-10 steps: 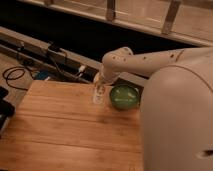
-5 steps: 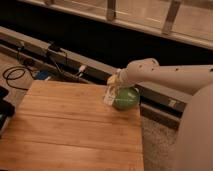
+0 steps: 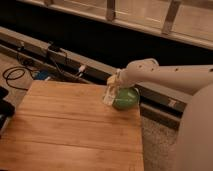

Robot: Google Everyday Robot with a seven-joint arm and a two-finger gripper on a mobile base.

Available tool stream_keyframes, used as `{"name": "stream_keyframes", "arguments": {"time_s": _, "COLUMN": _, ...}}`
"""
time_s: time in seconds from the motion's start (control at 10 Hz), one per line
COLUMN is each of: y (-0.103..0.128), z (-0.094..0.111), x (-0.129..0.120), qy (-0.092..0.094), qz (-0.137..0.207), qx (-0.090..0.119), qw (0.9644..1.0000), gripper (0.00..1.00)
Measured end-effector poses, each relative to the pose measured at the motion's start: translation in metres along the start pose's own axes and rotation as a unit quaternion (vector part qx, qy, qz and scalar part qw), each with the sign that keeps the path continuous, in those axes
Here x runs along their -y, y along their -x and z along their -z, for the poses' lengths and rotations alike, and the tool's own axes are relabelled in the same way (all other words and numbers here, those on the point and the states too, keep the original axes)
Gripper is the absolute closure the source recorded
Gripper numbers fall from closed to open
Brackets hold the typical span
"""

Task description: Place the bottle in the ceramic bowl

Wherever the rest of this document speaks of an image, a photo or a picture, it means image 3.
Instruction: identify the white lotion bottle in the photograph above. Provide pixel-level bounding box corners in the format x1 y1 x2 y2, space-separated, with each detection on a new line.
103 86 116 105

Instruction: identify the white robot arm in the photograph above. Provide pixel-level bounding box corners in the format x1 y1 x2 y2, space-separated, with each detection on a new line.
107 58 213 171

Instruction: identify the green ceramic bowl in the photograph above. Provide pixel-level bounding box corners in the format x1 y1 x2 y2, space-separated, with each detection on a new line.
112 88 140 110

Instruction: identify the white plug connector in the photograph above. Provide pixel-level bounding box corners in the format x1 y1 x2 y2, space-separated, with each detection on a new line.
78 65 86 74

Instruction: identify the blue object on floor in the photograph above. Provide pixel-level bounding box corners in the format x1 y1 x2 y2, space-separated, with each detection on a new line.
34 70 50 80

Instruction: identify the black device at left edge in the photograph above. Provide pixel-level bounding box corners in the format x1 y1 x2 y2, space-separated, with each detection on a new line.
0 86 15 137

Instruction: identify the metal rail with clamps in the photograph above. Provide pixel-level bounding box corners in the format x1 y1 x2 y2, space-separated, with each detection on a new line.
0 27 190 129

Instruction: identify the black coiled cable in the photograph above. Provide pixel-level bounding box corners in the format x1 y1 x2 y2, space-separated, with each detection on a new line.
2 65 34 90

